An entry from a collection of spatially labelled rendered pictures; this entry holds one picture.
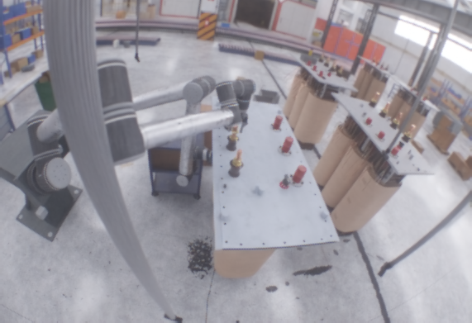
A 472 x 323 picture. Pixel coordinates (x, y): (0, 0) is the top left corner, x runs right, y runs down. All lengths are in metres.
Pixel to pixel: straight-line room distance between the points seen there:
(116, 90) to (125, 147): 0.19
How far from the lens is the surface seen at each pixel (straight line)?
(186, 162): 1.68
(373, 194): 2.68
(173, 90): 1.74
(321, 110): 4.00
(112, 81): 0.77
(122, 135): 0.74
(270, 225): 1.30
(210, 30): 11.68
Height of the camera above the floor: 2.42
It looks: 38 degrees down
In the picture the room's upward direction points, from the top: 14 degrees clockwise
